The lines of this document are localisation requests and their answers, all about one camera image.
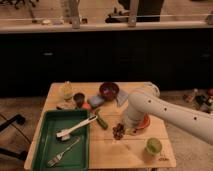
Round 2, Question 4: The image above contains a dark purple grapes bunch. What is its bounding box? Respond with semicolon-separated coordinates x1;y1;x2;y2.
113;123;125;140

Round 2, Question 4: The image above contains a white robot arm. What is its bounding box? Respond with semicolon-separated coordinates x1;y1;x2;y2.
123;83;213;145

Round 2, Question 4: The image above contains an orange clay bowl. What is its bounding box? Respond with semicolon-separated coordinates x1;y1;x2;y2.
137;115;150;130

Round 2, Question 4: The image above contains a green cucumber toy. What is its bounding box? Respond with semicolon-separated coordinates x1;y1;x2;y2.
95;110;108;130

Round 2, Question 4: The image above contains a grey blue cloth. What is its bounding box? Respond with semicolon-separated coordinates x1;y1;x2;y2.
116;89;128;107

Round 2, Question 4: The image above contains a green cup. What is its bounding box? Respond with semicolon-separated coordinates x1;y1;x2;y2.
146;138;162;156

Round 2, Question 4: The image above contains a dark red bowl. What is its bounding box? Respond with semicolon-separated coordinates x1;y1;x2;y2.
99;82;119;101

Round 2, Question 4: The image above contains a small dark cup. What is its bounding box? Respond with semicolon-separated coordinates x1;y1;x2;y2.
73;93;85;108

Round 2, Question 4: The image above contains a beige flat object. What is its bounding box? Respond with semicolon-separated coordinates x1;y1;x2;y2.
56;101;75;110

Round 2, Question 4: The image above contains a white brush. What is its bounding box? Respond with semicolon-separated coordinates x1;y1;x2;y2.
56;115;98;138

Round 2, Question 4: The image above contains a silver fork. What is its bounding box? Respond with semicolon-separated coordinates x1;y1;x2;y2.
47;137;81;167

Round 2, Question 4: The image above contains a green plastic tray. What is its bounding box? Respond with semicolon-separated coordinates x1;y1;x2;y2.
31;110;90;171

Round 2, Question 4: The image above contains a black chair base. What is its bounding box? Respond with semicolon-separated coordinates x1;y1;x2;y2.
0;113;29;161

